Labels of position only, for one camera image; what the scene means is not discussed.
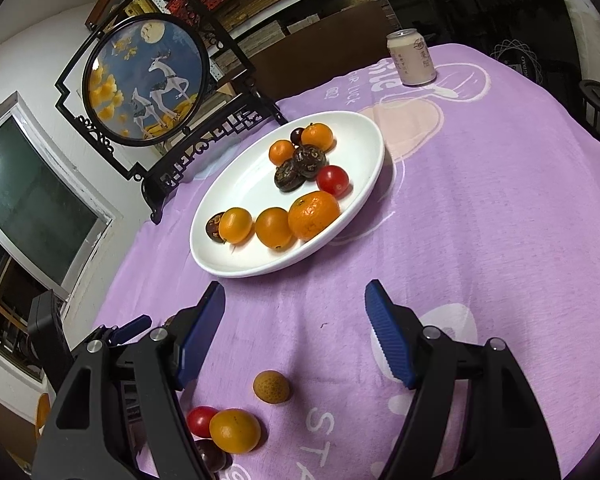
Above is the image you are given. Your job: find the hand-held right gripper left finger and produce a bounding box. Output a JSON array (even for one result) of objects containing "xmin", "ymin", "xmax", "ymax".
[{"xmin": 32, "ymin": 281, "xmax": 227, "ymax": 480}]

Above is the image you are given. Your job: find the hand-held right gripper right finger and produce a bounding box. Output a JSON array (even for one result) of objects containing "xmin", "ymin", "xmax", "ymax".
[{"xmin": 364, "ymin": 280, "xmax": 563, "ymax": 480}]

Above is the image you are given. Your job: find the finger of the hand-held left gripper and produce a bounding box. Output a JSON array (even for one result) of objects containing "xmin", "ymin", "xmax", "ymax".
[{"xmin": 102, "ymin": 314, "xmax": 154, "ymax": 347}]

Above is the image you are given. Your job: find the red cherry tomato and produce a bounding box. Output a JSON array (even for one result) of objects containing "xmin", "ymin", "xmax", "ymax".
[
  {"xmin": 186, "ymin": 406, "xmax": 221, "ymax": 437},
  {"xmin": 316, "ymin": 165, "xmax": 351, "ymax": 198}
]

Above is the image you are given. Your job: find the tan longan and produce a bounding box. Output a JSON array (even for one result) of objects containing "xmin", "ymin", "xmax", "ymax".
[{"xmin": 253, "ymin": 370, "xmax": 291, "ymax": 404}]

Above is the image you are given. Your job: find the orange kumquat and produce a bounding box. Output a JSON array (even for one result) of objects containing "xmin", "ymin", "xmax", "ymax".
[
  {"xmin": 255, "ymin": 207, "xmax": 296, "ymax": 249},
  {"xmin": 218, "ymin": 207, "xmax": 254, "ymax": 245},
  {"xmin": 209, "ymin": 408, "xmax": 262, "ymax": 454}
]

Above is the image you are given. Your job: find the dark brown date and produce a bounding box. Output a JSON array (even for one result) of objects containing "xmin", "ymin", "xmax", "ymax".
[
  {"xmin": 205, "ymin": 211, "xmax": 227, "ymax": 243},
  {"xmin": 273, "ymin": 160, "xmax": 306, "ymax": 193},
  {"xmin": 292, "ymin": 144, "xmax": 329, "ymax": 180}
]

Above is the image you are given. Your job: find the large mandarin orange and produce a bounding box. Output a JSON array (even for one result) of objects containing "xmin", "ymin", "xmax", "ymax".
[{"xmin": 287, "ymin": 191, "xmax": 342, "ymax": 242}]

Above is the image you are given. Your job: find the white oval plate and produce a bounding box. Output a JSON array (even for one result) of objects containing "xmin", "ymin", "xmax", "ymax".
[{"xmin": 189, "ymin": 110, "xmax": 386, "ymax": 279}]

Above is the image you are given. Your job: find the small mandarin orange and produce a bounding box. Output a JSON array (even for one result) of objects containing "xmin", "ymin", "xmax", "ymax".
[{"xmin": 269, "ymin": 139, "xmax": 297, "ymax": 166}]

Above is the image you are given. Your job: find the orange round object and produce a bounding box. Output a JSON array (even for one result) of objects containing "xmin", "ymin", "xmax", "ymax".
[{"xmin": 35, "ymin": 392, "xmax": 51, "ymax": 429}]

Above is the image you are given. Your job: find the glass window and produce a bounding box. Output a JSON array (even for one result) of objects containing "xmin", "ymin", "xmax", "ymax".
[{"xmin": 0, "ymin": 92, "xmax": 117, "ymax": 376}]

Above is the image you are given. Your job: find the purple printed blanket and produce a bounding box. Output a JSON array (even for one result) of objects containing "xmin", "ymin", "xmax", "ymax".
[{"xmin": 90, "ymin": 42, "xmax": 600, "ymax": 480}]

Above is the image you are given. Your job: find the round deer picture screen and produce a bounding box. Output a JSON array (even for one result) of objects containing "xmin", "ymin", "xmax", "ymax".
[{"xmin": 55, "ymin": 0, "xmax": 288, "ymax": 225}]

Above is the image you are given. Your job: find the beige drink can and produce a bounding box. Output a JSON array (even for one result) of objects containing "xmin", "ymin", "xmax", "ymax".
[{"xmin": 386, "ymin": 29, "xmax": 437, "ymax": 86}]

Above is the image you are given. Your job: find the brown wooden board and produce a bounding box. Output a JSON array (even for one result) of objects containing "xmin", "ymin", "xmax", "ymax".
[{"xmin": 247, "ymin": 2, "xmax": 397, "ymax": 102}]

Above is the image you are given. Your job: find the black panel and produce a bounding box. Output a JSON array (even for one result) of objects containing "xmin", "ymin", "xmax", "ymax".
[{"xmin": 382, "ymin": 0, "xmax": 588, "ymax": 102}]

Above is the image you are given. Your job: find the white metal shelf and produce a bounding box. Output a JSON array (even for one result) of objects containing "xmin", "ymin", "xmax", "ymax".
[{"xmin": 122, "ymin": 0, "xmax": 546, "ymax": 46}]

